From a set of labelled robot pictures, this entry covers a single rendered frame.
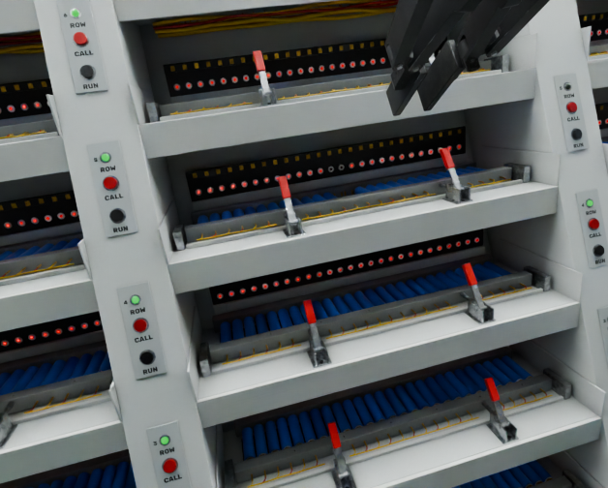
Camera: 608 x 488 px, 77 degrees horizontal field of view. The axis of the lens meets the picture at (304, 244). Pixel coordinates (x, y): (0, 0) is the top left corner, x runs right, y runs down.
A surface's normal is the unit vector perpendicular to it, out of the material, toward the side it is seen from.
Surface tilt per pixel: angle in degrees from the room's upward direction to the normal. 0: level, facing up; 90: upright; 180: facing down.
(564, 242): 90
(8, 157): 109
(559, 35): 90
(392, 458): 19
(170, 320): 90
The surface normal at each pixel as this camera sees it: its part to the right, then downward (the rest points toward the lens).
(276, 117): 0.22, 0.30
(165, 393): 0.16, -0.01
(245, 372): -0.14, -0.93
